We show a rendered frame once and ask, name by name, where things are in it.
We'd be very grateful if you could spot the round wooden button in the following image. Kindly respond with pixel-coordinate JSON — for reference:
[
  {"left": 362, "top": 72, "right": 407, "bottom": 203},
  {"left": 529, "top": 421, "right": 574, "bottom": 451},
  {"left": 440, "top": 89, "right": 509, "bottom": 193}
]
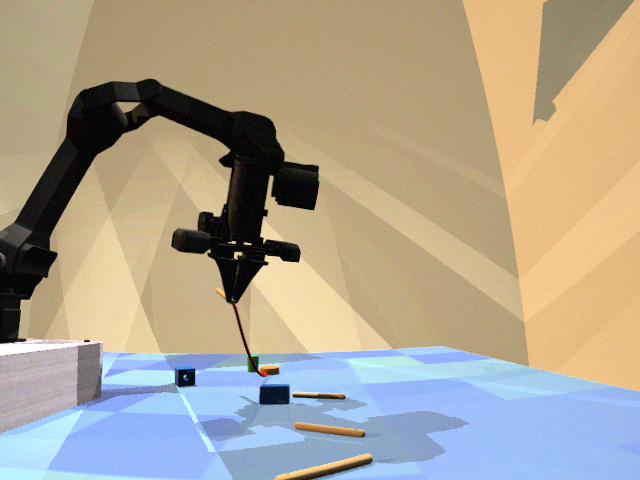
[{"left": 260, "top": 365, "right": 279, "bottom": 375}]

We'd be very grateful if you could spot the green cylinder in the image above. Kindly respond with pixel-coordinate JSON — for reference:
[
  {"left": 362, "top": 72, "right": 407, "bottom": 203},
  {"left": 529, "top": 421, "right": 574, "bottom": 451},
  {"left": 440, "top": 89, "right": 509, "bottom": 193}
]
[{"left": 247, "top": 355, "right": 259, "bottom": 373}]

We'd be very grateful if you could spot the blue rectangular block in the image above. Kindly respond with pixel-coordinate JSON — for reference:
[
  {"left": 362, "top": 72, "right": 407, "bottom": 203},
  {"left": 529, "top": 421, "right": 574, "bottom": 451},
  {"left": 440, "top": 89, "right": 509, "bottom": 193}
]
[{"left": 259, "top": 384, "right": 290, "bottom": 405}]

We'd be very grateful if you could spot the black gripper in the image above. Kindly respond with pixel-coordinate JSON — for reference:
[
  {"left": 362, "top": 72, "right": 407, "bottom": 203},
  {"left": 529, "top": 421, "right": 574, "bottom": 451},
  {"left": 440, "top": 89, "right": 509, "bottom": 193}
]
[{"left": 171, "top": 197, "right": 301, "bottom": 303}]

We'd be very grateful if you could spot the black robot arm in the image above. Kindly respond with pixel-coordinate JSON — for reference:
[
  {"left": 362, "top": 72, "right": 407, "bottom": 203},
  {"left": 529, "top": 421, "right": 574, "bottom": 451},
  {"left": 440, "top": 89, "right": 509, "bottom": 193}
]
[{"left": 0, "top": 79, "right": 320, "bottom": 344}]

